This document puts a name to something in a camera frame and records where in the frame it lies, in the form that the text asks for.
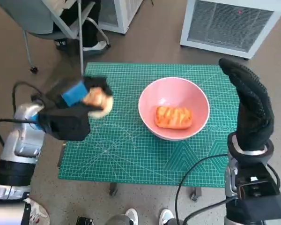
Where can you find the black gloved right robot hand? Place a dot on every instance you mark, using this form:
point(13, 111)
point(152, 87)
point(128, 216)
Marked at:
point(253, 112)

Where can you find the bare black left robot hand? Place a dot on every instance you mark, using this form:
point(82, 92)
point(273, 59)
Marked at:
point(73, 93)

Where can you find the round pale bread bun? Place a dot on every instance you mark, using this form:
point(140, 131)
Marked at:
point(105, 105)

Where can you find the long orange bread loaf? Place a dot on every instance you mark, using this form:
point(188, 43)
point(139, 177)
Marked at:
point(173, 117)

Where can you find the pink bowl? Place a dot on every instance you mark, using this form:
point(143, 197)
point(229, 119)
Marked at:
point(173, 93)

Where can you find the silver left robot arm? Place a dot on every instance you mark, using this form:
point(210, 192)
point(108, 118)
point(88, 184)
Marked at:
point(23, 140)

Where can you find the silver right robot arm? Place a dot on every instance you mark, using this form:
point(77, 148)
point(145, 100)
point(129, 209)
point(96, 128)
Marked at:
point(230, 173)

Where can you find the seated person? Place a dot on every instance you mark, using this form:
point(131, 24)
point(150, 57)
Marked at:
point(89, 28)

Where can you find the green cutting mat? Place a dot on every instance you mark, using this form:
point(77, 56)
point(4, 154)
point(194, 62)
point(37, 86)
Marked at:
point(121, 159)

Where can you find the grey office chair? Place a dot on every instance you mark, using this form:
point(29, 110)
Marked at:
point(25, 18)

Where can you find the large white grille cabinet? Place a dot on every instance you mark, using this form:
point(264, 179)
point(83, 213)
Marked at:
point(227, 25)

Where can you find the small white grille cabinet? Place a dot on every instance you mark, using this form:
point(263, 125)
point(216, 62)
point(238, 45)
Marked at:
point(119, 14)

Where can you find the black table leg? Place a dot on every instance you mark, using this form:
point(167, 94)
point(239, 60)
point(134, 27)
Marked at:
point(113, 189)
point(196, 194)

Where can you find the standing person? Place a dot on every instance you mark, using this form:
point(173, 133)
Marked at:
point(38, 211)

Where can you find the small black box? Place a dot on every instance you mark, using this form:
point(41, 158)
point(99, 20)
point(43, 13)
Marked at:
point(84, 220)

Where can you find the white shoe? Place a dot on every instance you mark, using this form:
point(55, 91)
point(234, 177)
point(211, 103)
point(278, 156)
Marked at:
point(131, 216)
point(165, 216)

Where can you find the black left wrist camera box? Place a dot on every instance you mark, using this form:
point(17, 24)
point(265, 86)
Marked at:
point(65, 124)

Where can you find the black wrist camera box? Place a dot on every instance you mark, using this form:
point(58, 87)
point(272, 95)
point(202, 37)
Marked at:
point(65, 124)
point(262, 194)

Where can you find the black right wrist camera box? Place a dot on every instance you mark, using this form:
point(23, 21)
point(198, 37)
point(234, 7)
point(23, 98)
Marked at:
point(262, 194)

